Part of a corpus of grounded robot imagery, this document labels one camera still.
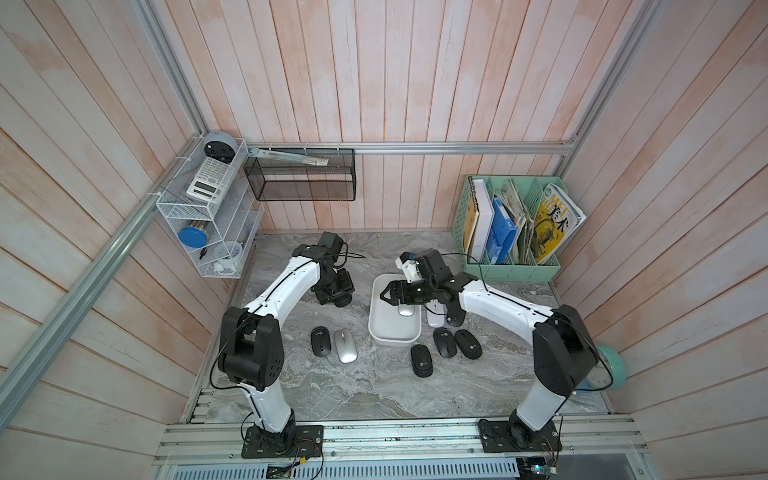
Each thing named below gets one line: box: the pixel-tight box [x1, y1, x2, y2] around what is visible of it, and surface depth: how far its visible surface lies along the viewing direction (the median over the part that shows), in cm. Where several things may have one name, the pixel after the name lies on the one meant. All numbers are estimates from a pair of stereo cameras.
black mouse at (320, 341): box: [310, 326, 331, 357], surface depth 91 cm
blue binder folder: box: [486, 197, 517, 265], surface depth 97 cm
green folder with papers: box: [495, 178, 535, 264], surface depth 100 cm
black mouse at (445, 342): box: [433, 327, 458, 358], surface depth 91 cm
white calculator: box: [186, 157, 235, 205], surface depth 79 cm
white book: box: [470, 179, 495, 263], surface depth 97 cm
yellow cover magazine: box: [532, 183, 587, 264], surface depth 100 cm
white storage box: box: [368, 273, 422, 346], surface depth 95 cm
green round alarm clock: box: [586, 344, 627, 392], surface depth 77 cm
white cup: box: [213, 241, 243, 275], surface depth 93 cm
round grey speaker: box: [204, 131, 237, 164], surface depth 83 cm
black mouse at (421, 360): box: [410, 344, 433, 378], surface depth 87 cm
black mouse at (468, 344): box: [454, 329, 483, 360], surface depth 90 cm
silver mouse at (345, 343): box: [334, 328, 358, 364], surface depth 91 cm
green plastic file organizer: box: [452, 175, 568, 282], surface depth 101 cm
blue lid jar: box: [178, 227, 209, 249], surface depth 79 cm
